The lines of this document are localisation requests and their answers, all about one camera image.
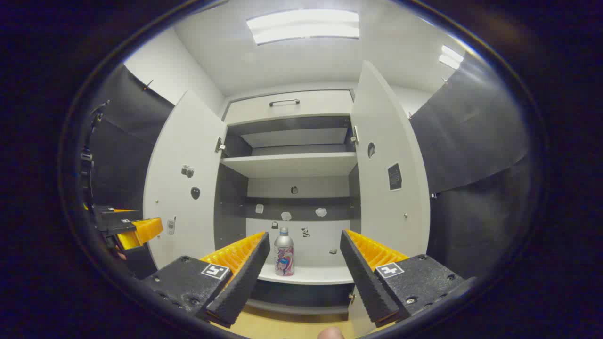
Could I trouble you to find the silver bottle with printed label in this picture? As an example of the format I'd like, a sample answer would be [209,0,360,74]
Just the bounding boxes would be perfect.
[274,227,295,277]

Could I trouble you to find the large ceiling light panel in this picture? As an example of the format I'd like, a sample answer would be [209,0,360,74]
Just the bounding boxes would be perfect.
[246,8,360,46]

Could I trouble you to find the white cabinet door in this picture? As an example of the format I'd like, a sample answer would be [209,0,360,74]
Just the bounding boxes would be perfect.
[349,60,432,336]
[143,90,228,270]

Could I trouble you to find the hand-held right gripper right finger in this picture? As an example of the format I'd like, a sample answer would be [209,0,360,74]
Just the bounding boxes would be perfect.
[340,229,476,329]

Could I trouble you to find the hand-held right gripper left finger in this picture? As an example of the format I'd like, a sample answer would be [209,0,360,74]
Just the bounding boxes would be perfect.
[141,231,271,329]

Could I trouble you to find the small ceiling light panel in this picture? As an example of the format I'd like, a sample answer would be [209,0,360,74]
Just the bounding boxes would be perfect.
[438,45,464,70]

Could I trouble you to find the black backdrop cloth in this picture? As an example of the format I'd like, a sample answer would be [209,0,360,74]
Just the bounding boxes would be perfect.
[82,56,535,283]

